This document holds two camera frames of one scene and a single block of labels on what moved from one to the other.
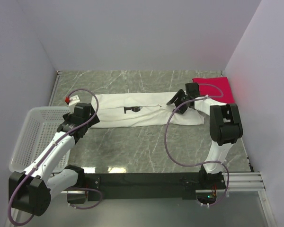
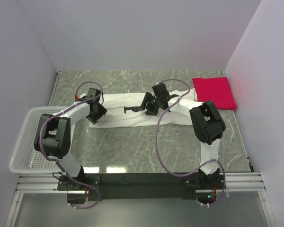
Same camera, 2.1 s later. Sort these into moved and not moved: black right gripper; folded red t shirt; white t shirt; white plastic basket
Moved: black right gripper
Not moved: folded red t shirt; white plastic basket; white t shirt
